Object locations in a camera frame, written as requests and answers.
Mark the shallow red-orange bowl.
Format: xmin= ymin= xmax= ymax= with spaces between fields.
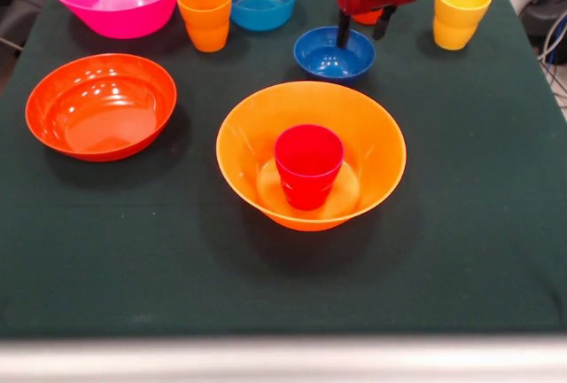
xmin=25 ymin=53 xmax=178 ymax=163

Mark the tangle of floor cables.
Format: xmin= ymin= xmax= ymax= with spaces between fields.
xmin=537 ymin=12 xmax=567 ymax=112

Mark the magenta cup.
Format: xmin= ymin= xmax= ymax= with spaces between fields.
xmin=273 ymin=124 xmax=346 ymax=212

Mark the dark green tablecloth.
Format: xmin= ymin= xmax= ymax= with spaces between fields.
xmin=0 ymin=0 xmax=567 ymax=340

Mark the small orange cup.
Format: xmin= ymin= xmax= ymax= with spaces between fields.
xmin=175 ymin=0 xmax=233 ymax=53

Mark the dark blue bowl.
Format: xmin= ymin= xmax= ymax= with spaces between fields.
xmin=292 ymin=26 xmax=377 ymax=88

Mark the tall red-orange cup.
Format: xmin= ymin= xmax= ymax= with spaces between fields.
xmin=352 ymin=6 xmax=384 ymax=27

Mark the yellow cup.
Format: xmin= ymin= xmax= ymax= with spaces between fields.
xmin=432 ymin=0 xmax=493 ymax=51

